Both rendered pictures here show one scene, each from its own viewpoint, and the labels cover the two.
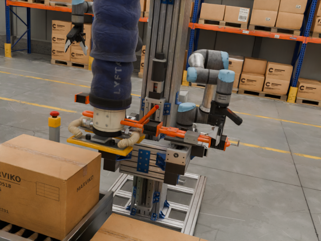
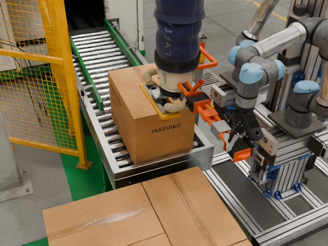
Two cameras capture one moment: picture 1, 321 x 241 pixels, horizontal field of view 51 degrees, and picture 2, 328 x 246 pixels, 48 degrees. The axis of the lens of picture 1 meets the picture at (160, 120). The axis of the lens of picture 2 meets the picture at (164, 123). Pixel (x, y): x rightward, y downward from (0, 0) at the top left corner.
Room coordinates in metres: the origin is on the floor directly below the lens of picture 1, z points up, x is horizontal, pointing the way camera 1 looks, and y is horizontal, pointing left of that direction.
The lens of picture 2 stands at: (0.65, -0.97, 2.23)
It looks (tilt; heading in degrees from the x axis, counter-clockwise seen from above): 37 degrees down; 51
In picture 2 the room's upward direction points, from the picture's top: 1 degrees clockwise
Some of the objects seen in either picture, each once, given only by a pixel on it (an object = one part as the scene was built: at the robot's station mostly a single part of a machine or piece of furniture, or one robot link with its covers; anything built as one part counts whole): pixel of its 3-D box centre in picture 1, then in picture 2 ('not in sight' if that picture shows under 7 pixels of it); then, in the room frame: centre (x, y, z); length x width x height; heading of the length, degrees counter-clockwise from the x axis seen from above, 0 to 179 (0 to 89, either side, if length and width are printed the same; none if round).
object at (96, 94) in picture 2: not in sight; (75, 60); (1.90, 1.92, 0.60); 1.60 x 0.10 x 0.09; 75
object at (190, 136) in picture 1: (192, 137); (220, 130); (1.60, -0.17, 1.26); 0.07 x 0.07 x 0.04; 75
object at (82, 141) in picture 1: (100, 141); (158, 96); (1.63, 0.30, 1.17); 0.34 x 0.10 x 0.05; 75
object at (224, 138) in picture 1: (218, 142); (236, 149); (1.56, -0.30, 1.27); 0.08 x 0.07 x 0.05; 75
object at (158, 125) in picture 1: (152, 127); (197, 101); (1.66, 0.04, 1.27); 0.10 x 0.08 x 0.06; 165
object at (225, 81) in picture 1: (225, 82); (250, 80); (1.58, -0.29, 1.57); 0.09 x 0.08 x 0.11; 178
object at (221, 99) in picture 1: (222, 98); (245, 99); (1.58, -0.28, 1.49); 0.08 x 0.08 x 0.05
